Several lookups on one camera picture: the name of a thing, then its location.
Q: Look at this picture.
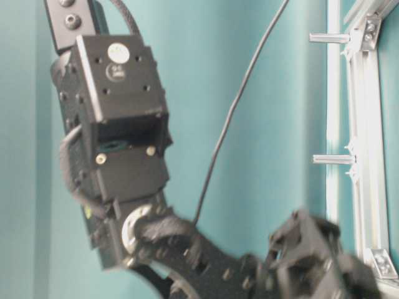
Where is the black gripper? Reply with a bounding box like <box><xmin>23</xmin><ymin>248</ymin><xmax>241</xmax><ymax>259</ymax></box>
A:
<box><xmin>258</xmin><ymin>210</ymin><xmax>382</xmax><ymax>298</ymax></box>

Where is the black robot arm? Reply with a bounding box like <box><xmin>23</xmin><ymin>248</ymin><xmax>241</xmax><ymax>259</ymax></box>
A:
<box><xmin>45</xmin><ymin>1</ymin><xmax>381</xmax><ymax>298</ymax></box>

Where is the silver metal pin middle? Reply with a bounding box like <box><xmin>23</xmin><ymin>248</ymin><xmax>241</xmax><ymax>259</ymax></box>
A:
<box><xmin>312</xmin><ymin>154</ymin><xmax>356</xmax><ymax>165</ymax></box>

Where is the silver metal pin corner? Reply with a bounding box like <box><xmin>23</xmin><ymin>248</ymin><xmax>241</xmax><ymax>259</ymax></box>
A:
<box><xmin>309</xmin><ymin>33</ymin><xmax>351</xmax><ymax>44</ymax></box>

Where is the silver lower corner bracket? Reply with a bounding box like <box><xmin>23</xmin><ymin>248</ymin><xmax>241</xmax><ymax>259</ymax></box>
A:
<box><xmin>368</xmin><ymin>249</ymin><xmax>398</xmax><ymax>280</ymax></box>

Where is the silver corner bracket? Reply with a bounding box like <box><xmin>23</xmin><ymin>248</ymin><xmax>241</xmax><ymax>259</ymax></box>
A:
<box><xmin>368</xmin><ymin>249</ymin><xmax>398</xmax><ymax>280</ymax></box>
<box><xmin>360</xmin><ymin>14</ymin><xmax>382</xmax><ymax>51</ymax></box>

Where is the aluminium extrusion frame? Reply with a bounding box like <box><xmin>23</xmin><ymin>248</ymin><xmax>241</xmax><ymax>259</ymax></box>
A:
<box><xmin>327</xmin><ymin>1</ymin><xmax>398</xmax><ymax>298</ymax></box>

